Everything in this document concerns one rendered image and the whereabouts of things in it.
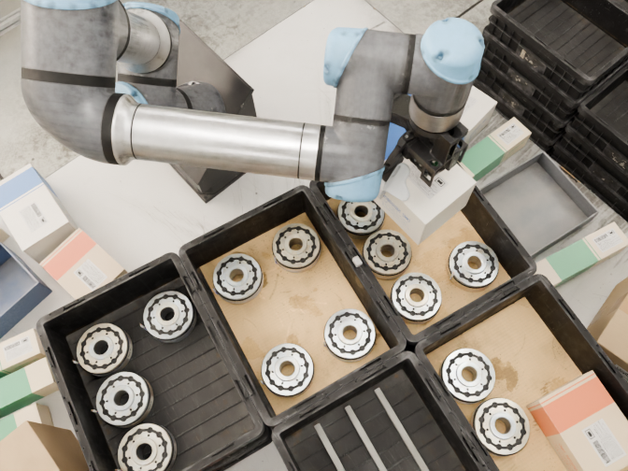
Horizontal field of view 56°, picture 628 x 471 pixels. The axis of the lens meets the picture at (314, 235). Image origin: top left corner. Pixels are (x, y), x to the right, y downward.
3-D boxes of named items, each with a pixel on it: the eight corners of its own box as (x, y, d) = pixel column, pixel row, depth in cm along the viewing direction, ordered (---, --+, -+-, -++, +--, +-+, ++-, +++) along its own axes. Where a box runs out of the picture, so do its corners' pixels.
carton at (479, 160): (455, 197, 146) (460, 186, 140) (438, 180, 148) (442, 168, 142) (524, 145, 151) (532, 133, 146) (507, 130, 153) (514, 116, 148)
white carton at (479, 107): (441, 172, 149) (447, 153, 141) (404, 145, 152) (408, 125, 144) (489, 122, 154) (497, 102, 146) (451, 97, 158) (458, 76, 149)
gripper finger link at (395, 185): (389, 221, 98) (418, 180, 92) (364, 196, 99) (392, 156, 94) (399, 216, 100) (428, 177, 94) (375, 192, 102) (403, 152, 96)
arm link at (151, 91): (148, 138, 131) (96, 139, 120) (150, 76, 128) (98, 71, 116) (187, 147, 125) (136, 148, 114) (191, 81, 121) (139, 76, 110)
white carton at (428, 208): (343, 170, 111) (344, 145, 102) (391, 135, 113) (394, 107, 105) (418, 245, 104) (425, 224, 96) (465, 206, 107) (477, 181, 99)
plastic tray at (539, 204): (536, 160, 149) (543, 149, 145) (591, 221, 142) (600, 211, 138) (450, 212, 144) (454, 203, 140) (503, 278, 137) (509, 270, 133)
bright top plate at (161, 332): (136, 306, 121) (135, 305, 121) (181, 283, 123) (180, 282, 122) (154, 348, 118) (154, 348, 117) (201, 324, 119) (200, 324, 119)
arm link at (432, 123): (400, 92, 80) (443, 60, 82) (397, 111, 85) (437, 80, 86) (439, 127, 78) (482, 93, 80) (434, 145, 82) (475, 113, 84)
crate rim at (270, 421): (178, 252, 120) (175, 248, 118) (306, 187, 125) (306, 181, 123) (268, 431, 106) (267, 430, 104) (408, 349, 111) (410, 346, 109)
